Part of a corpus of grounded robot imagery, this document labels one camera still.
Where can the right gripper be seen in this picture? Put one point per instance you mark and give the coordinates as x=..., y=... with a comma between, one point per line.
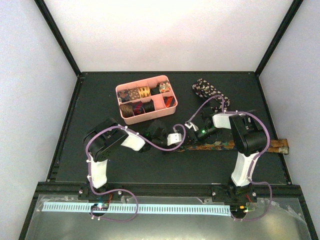
x=196, y=140

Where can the brown green patterned tie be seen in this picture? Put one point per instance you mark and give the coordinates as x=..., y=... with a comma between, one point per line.
x=279, y=146

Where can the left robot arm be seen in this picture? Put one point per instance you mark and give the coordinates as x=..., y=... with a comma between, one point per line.
x=109, y=145

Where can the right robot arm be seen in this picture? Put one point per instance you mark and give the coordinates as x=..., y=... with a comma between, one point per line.
x=251, y=139

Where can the red navy rolled tie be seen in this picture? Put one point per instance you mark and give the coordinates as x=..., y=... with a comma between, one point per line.
x=138, y=108

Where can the pink divided organizer box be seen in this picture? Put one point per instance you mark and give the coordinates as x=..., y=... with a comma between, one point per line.
x=158, y=98

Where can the red striped rolled tie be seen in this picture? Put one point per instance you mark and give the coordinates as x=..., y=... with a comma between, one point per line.
x=169, y=101

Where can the yellow black rolled tie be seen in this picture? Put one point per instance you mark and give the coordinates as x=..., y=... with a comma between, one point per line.
x=144, y=92

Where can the brown paisley rolled tie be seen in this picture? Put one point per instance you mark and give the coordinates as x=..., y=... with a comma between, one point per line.
x=134, y=94

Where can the white red floral rolled tie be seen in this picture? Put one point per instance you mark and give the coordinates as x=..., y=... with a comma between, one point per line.
x=164, y=87

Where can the black floral tie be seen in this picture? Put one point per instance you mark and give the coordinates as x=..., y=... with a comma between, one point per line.
x=206, y=90

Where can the blue floral rolled tie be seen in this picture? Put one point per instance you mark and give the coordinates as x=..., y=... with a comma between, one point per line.
x=123, y=96

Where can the clear acrylic sheet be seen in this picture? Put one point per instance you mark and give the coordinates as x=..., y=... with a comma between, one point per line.
x=280, y=219

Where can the light blue slotted strip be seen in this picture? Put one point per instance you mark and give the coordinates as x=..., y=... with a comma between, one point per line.
x=141, y=208

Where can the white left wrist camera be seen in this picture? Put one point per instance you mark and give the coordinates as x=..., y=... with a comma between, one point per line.
x=174, y=139

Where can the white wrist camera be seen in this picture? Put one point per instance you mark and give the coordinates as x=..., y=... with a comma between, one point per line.
x=174, y=139
x=191, y=126

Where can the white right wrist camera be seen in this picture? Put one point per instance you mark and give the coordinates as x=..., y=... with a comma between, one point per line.
x=191, y=126

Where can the black aluminium mounting rail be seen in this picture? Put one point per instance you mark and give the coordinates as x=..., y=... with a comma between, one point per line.
x=218, y=192

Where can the right black frame post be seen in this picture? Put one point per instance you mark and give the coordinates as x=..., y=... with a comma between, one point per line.
x=280, y=32

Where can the black frame post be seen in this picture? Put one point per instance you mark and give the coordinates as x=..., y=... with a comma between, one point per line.
x=49, y=19
x=280, y=32

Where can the left black frame post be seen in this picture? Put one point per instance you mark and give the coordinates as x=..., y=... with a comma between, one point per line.
x=49, y=19

